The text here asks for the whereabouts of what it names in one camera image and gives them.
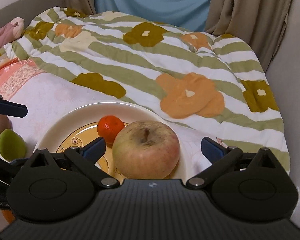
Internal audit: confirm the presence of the blue cloth curtain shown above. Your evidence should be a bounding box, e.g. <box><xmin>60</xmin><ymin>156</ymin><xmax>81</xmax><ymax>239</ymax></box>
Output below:
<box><xmin>93</xmin><ymin>0</ymin><xmax>215</xmax><ymax>33</ymax></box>

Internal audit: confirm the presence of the green striped floral quilt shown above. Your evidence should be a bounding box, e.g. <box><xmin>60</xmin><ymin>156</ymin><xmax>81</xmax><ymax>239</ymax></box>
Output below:
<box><xmin>0</xmin><ymin>7</ymin><xmax>290</xmax><ymax>171</ymax></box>

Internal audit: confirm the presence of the green apple front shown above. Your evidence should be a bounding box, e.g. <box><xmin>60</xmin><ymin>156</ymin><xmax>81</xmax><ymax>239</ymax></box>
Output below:
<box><xmin>0</xmin><ymin>129</ymin><xmax>27</xmax><ymax>162</ymax></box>

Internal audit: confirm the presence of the cream duck-print oval plate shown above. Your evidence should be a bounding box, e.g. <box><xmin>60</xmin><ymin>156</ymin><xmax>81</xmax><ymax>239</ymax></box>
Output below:
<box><xmin>35</xmin><ymin>101</ymin><xmax>194</xmax><ymax>183</ymax></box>

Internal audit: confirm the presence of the pink floral bed sheet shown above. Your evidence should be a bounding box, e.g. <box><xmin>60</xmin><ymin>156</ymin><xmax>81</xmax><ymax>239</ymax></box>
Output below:
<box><xmin>0</xmin><ymin>57</ymin><xmax>223</xmax><ymax>233</ymax></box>

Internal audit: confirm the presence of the grey bed headboard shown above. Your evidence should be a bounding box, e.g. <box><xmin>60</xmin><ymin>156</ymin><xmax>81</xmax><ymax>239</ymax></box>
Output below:
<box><xmin>0</xmin><ymin>0</ymin><xmax>63</xmax><ymax>28</ymax></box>

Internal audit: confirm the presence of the large red-yellow apple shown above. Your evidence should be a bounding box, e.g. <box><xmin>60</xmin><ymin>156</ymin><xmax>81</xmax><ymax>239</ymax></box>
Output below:
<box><xmin>112</xmin><ymin>121</ymin><xmax>180</xmax><ymax>179</ymax></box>

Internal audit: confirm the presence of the large orange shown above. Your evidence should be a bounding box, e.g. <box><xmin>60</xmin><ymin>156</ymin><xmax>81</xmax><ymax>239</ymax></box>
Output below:
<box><xmin>1</xmin><ymin>210</ymin><xmax>15</xmax><ymax>224</ymax></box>

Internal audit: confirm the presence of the small mandarin front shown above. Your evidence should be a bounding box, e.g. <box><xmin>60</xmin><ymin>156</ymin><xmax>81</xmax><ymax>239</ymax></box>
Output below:
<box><xmin>97</xmin><ymin>115</ymin><xmax>125</xmax><ymax>144</ymax></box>

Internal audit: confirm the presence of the pink plush toy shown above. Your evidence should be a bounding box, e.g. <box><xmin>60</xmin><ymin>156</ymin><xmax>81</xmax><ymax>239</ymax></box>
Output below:
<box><xmin>0</xmin><ymin>17</ymin><xmax>24</xmax><ymax>48</ymax></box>

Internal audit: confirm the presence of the beige curtain right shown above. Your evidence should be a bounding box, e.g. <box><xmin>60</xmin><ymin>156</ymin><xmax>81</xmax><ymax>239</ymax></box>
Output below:
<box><xmin>205</xmin><ymin>0</ymin><xmax>292</xmax><ymax>70</ymax></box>

